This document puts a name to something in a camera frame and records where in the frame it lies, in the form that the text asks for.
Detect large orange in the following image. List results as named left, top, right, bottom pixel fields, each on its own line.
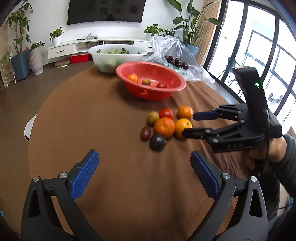
left=174, top=118, right=193, bottom=139

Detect dark plum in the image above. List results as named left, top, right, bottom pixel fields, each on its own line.
left=149, top=134, right=167, bottom=152

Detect red tomato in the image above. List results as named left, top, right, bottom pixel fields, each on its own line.
left=159, top=108, right=174, bottom=119
left=156, top=82, right=167, bottom=88

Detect green-brown kiwi fruit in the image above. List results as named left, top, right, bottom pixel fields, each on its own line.
left=142, top=78, right=152, bottom=86

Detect right forearm grey sleeve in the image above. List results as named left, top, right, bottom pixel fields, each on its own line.
left=261, top=133, right=296, bottom=223

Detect right hand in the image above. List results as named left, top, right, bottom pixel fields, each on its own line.
left=242, top=136, right=287, bottom=170

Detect orange tangerine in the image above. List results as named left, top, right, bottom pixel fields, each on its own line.
left=177, top=105, right=193, bottom=120
left=154, top=117, right=175, bottom=139

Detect red tomato on table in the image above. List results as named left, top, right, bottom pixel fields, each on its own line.
left=159, top=108, right=174, bottom=119

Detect brownish passion fruit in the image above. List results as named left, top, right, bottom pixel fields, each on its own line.
left=147, top=111, right=159, bottom=126

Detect small reddish plum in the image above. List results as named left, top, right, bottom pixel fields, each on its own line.
left=140, top=126, right=152, bottom=141

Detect dark plums in bag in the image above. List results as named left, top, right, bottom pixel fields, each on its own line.
left=165, top=55, right=189, bottom=70

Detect brown tablecloth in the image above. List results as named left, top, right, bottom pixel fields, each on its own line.
left=29, top=68, right=249, bottom=240

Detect red plastic basin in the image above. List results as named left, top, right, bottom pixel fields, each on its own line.
left=116, top=61, right=186, bottom=101

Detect clear plastic bag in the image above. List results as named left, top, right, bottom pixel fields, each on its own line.
left=142, top=36, right=215, bottom=83

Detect right blue planter plant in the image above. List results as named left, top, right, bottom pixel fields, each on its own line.
left=167, top=0, right=222, bottom=57

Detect white tall planter plant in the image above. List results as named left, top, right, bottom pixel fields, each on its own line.
left=159, top=28, right=179, bottom=39

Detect beige curtain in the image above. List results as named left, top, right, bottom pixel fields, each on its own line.
left=195, top=1, right=221, bottom=66

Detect small plant right cabinet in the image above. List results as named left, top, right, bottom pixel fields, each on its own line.
left=144, top=24, right=162, bottom=41

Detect green leafy vegetables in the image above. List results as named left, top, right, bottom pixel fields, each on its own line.
left=97, top=48, right=130, bottom=55

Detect white plastic basin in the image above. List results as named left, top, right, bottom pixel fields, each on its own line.
left=88, top=44, right=148, bottom=74

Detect red box on floor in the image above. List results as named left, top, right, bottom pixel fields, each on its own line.
left=70, top=53, right=91, bottom=64

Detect blue planter tall plant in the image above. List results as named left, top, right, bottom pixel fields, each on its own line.
left=1, top=1, right=34, bottom=83

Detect white ribbed planter plant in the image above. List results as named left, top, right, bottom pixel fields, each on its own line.
left=29, top=41, right=45, bottom=76

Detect white TV cabinet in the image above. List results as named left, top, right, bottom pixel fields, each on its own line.
left=46, top=38, right=155, bottom=60

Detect small potted plant on cabinet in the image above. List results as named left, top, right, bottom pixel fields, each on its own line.
left=50, top=27, right=64, bottom=46

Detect wall-mounted black television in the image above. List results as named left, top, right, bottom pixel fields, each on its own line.
left=67, top=0, right=145, bottom=25

